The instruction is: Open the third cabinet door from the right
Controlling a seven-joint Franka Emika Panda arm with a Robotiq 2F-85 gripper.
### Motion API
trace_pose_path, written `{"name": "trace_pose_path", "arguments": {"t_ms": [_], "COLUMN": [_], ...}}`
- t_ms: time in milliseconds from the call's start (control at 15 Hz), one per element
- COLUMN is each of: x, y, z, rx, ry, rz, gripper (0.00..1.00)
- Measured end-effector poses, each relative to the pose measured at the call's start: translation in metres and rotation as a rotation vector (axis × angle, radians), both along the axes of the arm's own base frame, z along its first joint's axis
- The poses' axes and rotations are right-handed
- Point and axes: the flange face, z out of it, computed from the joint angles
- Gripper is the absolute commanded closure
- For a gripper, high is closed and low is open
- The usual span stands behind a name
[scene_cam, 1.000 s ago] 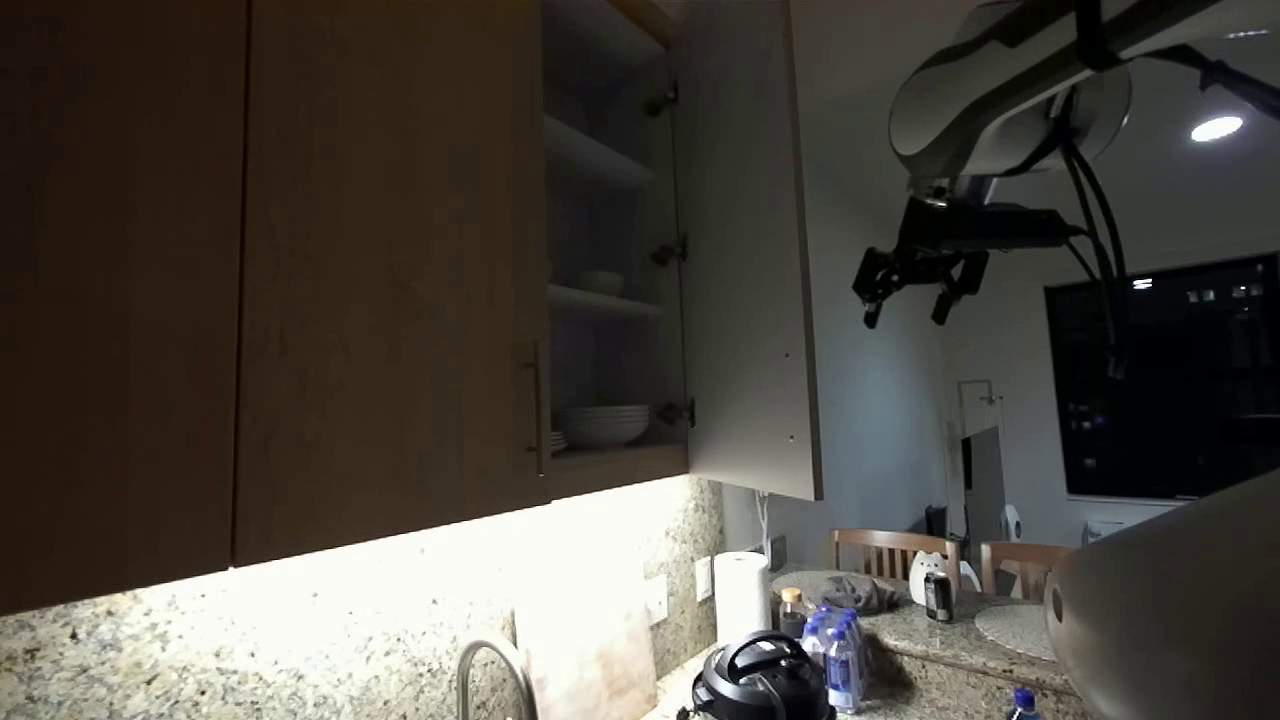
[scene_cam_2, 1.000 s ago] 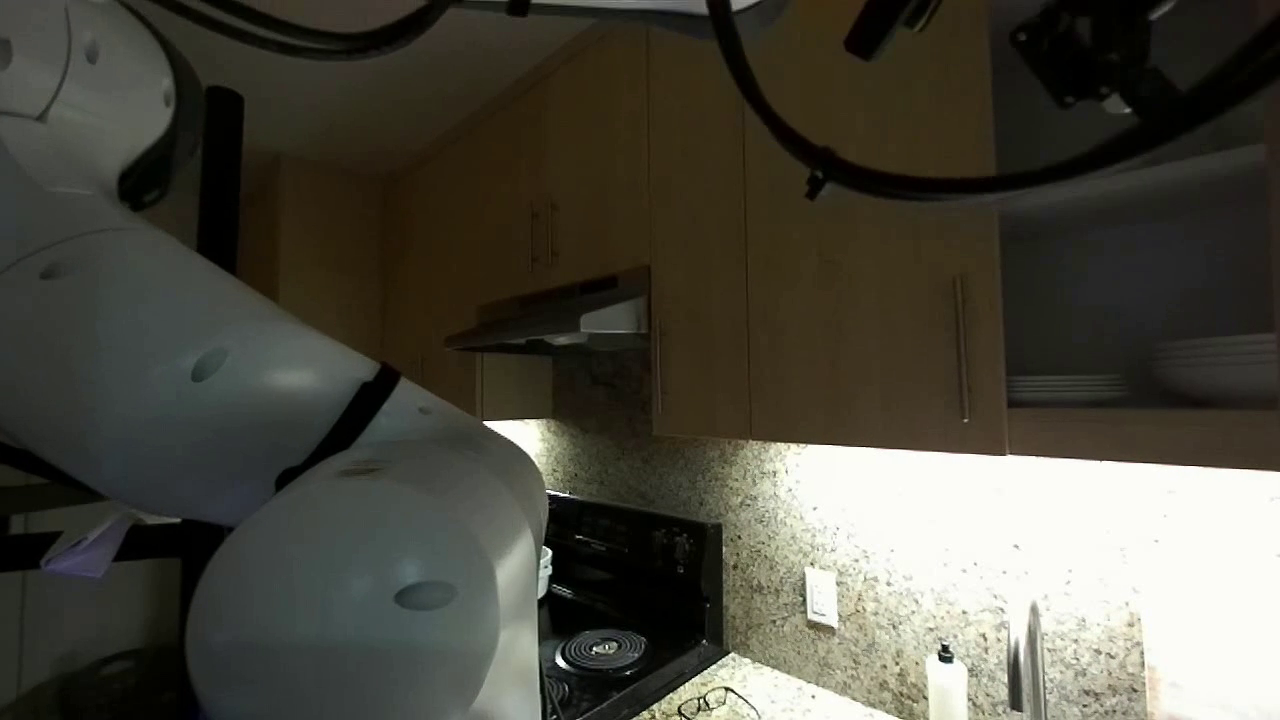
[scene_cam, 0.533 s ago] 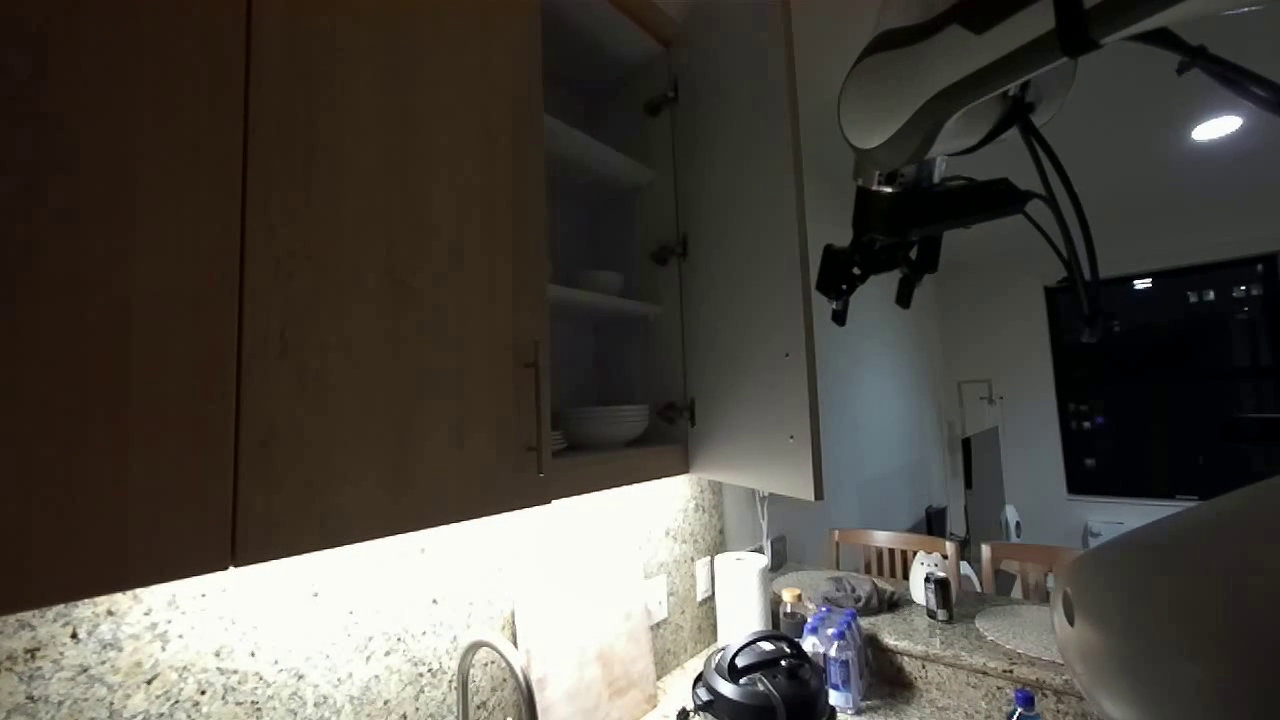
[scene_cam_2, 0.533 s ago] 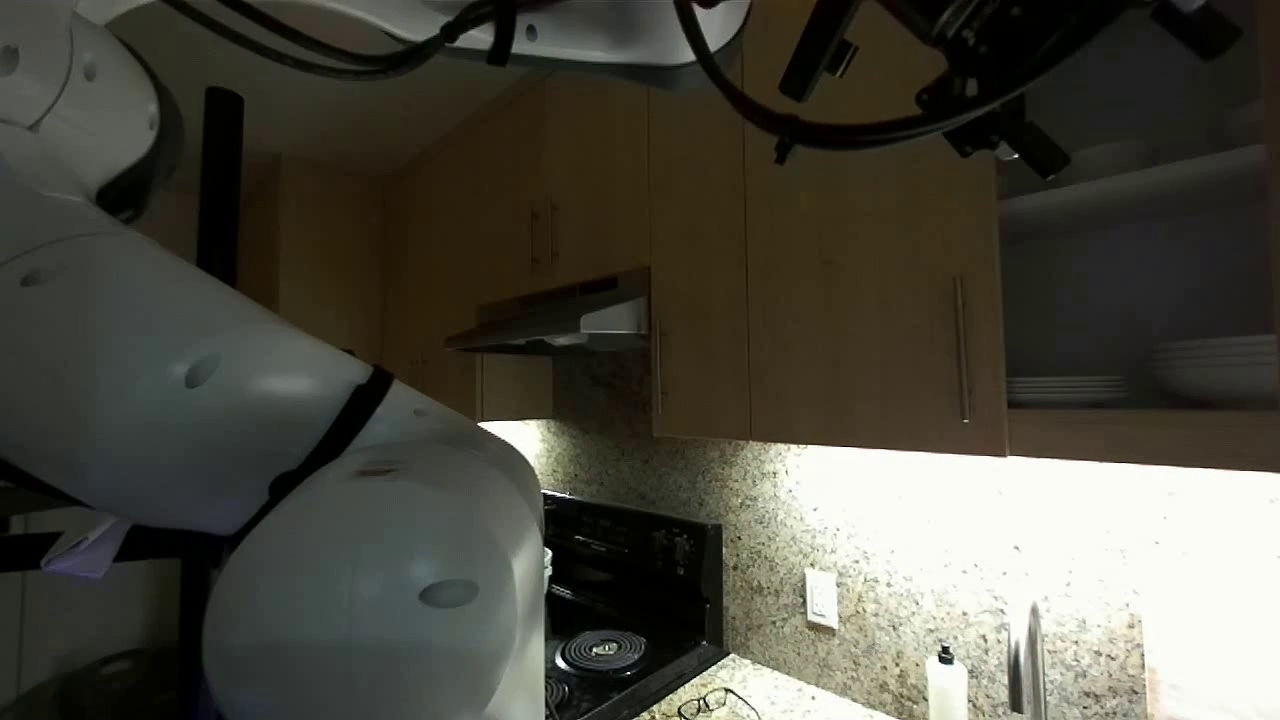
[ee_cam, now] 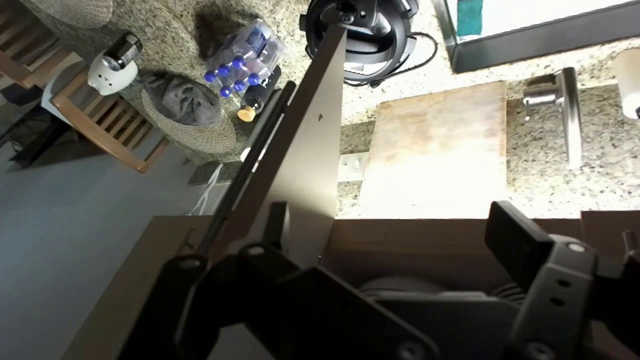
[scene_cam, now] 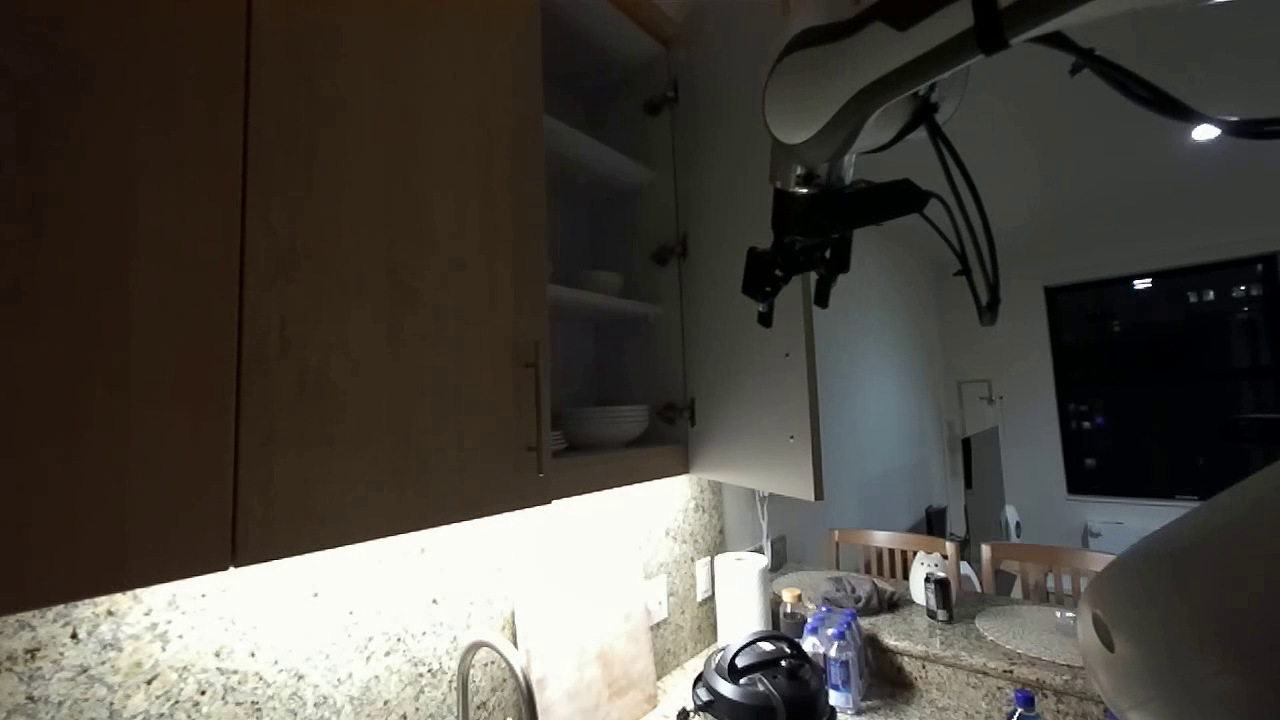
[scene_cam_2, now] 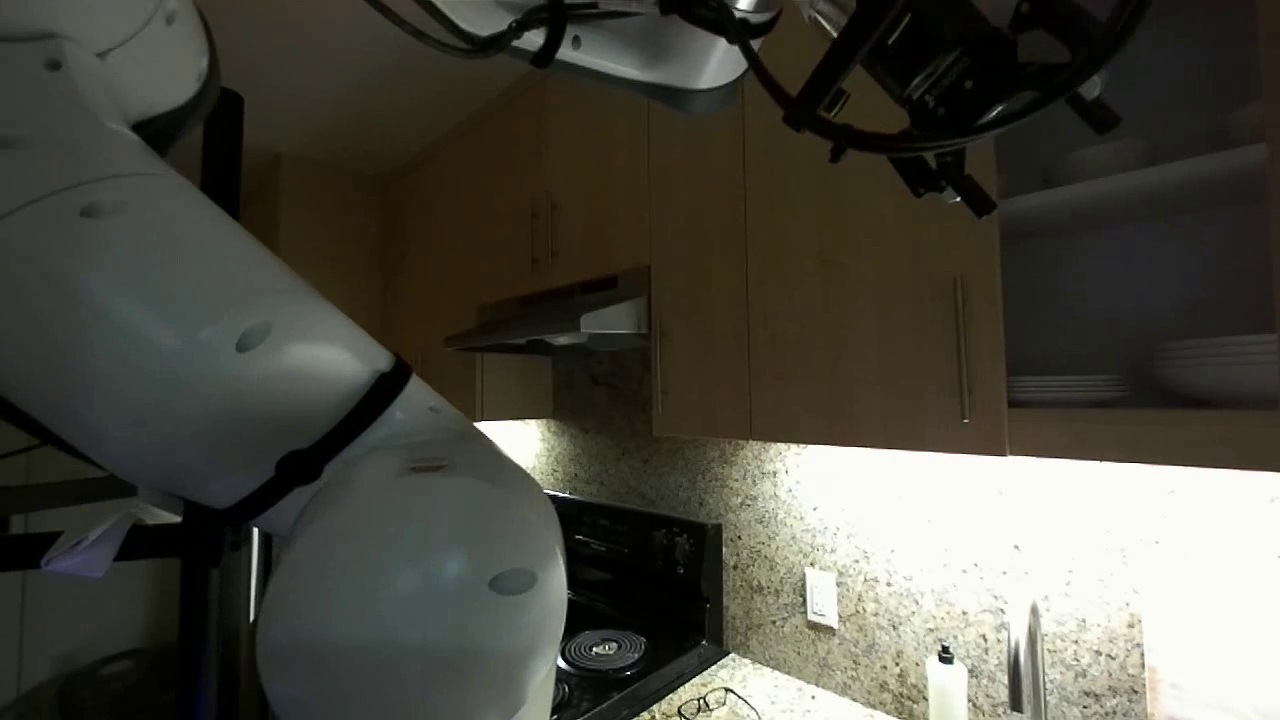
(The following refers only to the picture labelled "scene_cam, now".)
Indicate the wooden cutting board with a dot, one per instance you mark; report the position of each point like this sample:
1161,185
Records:
584,673

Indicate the wooden dining chair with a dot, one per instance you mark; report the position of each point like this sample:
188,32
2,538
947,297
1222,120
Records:
1041,555
886,543

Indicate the metal kitchen faucet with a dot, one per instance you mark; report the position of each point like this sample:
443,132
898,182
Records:
461,683

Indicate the round ceiling light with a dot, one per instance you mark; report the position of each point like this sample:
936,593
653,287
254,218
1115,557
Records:
1207,132

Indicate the small white dish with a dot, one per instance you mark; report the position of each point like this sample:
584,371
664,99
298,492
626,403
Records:
600,283

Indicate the round grey plate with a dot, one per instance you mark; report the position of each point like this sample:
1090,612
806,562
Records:
812,585

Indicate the metal cabinet door hinge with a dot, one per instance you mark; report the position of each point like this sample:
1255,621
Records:
678,412
668,249
660,101

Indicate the grey standing panel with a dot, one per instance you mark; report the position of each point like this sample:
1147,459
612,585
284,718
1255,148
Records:
984,481

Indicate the blue capped bottle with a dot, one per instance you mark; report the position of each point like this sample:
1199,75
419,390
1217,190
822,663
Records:
1020,707

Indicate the wide wooden cabinet door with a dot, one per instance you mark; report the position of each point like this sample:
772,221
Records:
384,267

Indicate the round white placemat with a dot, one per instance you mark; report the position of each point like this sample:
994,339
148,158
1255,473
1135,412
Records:
1024,635

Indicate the blue plastic bag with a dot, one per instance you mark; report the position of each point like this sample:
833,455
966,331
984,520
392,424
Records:
839,653

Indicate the white wall phone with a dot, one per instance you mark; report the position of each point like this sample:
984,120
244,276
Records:
761,520

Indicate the cabinet interior with shelves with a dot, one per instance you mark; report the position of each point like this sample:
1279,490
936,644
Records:
600,201

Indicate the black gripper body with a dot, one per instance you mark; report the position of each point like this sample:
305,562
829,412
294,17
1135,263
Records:
806,241

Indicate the white wall outlet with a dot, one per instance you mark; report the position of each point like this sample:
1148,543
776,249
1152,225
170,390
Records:
702,579
659,603

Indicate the large white bowl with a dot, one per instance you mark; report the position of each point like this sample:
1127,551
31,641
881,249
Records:
605,424

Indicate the white paper towel roll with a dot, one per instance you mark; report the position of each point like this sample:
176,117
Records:
740,593

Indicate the dark window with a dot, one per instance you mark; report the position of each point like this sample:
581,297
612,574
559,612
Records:
1161,384

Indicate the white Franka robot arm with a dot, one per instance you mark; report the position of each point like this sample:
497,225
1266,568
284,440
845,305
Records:
854,82

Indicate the white kettle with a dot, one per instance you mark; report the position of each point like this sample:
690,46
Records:
921,574

